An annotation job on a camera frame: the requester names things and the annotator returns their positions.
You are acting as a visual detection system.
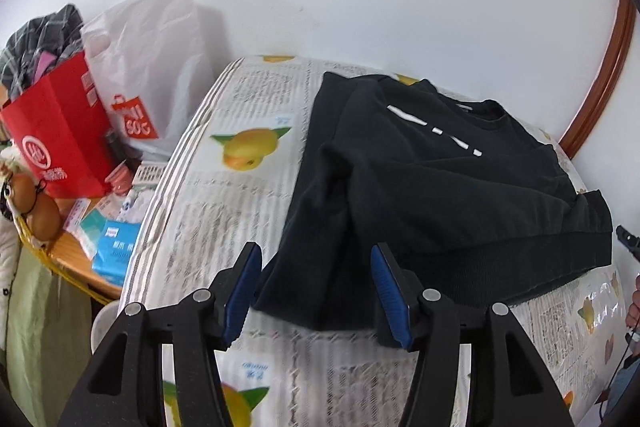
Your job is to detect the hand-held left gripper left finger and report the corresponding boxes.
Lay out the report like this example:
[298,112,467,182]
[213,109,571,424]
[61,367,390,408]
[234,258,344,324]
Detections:
[57,242,263,427]

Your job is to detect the red paper bag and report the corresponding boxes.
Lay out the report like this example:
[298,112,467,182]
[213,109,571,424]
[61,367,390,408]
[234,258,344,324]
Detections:
[0,52,118,199]

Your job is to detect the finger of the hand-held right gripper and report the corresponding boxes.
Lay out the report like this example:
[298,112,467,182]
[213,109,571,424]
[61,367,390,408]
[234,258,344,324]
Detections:
[616,225,640,262]

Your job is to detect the yellow cord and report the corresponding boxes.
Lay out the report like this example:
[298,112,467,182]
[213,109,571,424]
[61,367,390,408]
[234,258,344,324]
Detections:
[15,217,117,304]

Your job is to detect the grey plaid cloth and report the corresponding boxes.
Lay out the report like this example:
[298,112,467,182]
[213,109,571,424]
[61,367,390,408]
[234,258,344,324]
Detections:
[0,4,85,100]

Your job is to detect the person's right hand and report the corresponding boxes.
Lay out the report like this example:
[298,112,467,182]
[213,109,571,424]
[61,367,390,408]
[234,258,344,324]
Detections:
[625,274,640,330]

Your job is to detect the person's blue trousers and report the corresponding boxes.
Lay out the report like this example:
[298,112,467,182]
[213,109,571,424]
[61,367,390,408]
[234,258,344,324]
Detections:
[602,347,640,425]

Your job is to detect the fruit print tablecloth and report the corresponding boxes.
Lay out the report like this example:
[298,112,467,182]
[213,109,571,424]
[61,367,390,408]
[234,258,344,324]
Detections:
[117,54,628,427]

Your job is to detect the brown wooden door frame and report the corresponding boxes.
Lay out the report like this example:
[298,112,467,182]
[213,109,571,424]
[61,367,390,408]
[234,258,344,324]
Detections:
[557,0,638,158]

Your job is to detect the black sweatshirt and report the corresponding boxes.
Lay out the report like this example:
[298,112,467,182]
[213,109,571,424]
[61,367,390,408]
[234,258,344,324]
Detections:
[248,71,614,332]

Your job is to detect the pink round container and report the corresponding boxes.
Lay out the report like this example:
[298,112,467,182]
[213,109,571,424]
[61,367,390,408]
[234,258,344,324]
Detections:
[105,159,135,196]

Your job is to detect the wooden nightstand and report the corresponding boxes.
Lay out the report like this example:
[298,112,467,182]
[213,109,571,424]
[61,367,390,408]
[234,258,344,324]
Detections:
[47,194,126,303]

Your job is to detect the white quilt with black flowers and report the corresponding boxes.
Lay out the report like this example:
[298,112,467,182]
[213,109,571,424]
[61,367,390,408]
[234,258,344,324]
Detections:
[0,202,23,303]

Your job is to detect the green cloth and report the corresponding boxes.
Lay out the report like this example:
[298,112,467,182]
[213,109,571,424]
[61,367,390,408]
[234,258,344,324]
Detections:
[0,237,108,427]

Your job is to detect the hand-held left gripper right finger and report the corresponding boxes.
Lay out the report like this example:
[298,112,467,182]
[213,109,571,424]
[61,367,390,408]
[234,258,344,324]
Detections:
[369,242,576,427]

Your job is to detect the brown gourd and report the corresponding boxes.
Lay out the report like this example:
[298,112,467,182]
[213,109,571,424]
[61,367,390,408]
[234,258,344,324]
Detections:
[9,172,62,240]

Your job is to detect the blue tissue pack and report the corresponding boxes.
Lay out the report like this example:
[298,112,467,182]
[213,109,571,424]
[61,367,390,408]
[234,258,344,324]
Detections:
[91,221,142,287]

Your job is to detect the white plastic bag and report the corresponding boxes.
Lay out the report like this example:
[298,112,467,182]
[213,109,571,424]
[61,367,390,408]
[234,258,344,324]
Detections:
[81,0,216,160]

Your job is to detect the white round container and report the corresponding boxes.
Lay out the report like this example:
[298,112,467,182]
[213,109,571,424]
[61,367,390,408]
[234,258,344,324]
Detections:
[90,299,122,358]

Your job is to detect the black cable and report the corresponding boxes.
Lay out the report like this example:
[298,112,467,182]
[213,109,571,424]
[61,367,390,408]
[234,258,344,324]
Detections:
[597,327,640,423]

